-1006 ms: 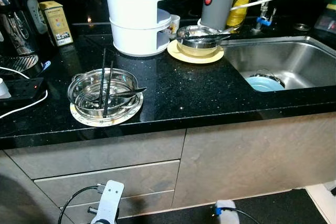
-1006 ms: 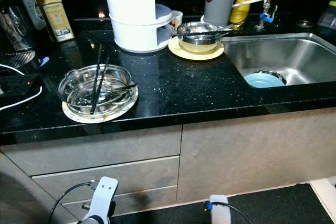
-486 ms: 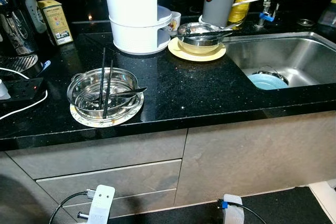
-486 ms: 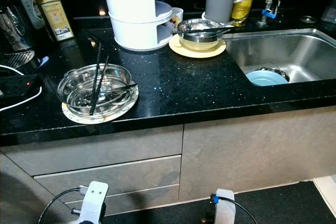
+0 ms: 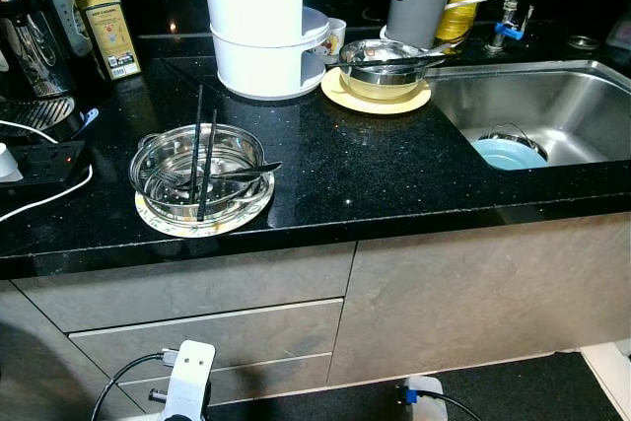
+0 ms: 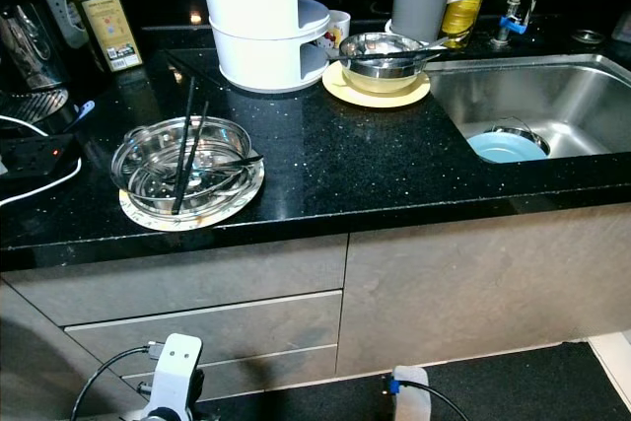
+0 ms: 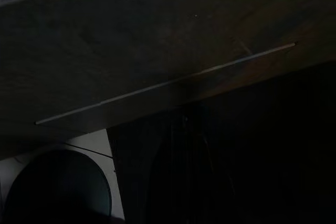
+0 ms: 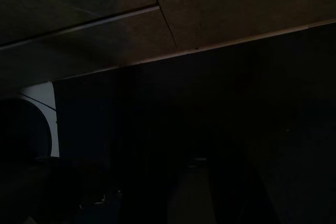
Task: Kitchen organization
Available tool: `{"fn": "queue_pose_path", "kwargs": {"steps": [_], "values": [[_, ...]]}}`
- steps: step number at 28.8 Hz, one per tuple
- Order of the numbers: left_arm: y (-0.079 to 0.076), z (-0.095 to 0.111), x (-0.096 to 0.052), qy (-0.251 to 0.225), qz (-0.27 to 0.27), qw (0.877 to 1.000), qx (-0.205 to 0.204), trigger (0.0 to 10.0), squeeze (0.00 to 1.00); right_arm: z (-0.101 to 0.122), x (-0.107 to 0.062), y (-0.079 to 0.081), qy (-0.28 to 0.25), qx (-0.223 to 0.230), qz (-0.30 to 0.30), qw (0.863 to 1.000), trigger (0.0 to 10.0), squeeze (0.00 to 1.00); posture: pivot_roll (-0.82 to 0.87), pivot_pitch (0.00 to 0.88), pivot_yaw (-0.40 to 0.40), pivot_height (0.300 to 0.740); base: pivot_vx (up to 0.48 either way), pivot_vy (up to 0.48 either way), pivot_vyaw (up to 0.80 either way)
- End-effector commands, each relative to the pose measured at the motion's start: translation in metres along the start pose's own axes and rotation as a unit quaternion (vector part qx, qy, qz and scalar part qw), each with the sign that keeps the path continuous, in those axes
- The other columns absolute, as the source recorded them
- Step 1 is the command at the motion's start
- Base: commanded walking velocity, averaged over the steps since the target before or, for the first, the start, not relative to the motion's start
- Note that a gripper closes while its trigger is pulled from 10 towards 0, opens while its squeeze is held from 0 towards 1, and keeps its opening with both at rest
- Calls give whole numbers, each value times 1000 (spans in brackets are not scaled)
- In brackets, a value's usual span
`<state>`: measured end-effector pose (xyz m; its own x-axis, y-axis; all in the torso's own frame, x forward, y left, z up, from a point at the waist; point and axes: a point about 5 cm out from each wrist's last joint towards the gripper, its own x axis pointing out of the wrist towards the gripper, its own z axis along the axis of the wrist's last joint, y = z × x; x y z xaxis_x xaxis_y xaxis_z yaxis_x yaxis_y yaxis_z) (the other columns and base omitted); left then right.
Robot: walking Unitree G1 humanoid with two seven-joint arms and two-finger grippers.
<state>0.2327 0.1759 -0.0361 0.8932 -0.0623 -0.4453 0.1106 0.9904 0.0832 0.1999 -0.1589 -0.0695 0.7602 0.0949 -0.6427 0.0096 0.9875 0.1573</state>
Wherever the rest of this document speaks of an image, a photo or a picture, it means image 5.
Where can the black power strip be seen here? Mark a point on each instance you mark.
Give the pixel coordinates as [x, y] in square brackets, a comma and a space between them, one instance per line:
[54, 160]

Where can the white printed mug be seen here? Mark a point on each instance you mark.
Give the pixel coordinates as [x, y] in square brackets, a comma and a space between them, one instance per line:
[335, 36]

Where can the black floor mat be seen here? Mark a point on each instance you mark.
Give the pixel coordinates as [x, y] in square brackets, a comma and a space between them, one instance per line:
[335, 396]

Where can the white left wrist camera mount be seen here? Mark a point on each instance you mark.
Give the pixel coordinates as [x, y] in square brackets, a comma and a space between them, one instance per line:
[187, 372]

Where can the yellow cardboard box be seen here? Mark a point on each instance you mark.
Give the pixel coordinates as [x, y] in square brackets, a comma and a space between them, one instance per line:
[108, 36]

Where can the white power plug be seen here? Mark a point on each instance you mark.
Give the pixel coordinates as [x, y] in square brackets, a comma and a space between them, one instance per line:
[8, 165]

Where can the stainless steel sink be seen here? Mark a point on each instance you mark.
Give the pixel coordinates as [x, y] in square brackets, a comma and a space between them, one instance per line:
[562, 101]

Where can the beige cabinet door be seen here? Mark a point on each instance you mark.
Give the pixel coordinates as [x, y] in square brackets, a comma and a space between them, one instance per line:
[473, 293]

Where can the black coffee machine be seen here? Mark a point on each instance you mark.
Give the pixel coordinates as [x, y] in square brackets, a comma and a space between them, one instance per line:
[35, 56]

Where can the beige drawer front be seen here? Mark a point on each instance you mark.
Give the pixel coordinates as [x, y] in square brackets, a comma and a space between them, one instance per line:
[266, 382]
[197, 288]
[217, 337]

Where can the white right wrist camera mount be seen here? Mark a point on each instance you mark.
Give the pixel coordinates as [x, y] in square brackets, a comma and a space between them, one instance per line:
[426, 403]

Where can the white tiered plastic rack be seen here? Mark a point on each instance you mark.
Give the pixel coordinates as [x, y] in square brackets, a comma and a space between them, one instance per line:
[256, 46]

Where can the yellow plate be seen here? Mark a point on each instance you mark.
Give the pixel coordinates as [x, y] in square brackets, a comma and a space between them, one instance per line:
[340, 98]

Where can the light blue plate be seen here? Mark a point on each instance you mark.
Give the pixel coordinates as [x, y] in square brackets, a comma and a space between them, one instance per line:
[503, 157]

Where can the black chopstick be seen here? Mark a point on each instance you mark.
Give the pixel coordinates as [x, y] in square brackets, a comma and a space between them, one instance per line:
[208, 165]
[385, 59]
[198, 135]

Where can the stainless steel bowl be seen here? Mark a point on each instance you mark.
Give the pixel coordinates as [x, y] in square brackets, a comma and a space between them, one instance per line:
[380, 79]
[513, 133]

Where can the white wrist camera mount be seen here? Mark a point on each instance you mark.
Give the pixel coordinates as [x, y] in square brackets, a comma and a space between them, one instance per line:
[187, 372]
[426, 403]

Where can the round metal drain stopper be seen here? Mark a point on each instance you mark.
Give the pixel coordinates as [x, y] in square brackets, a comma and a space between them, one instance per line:
[583, 42]

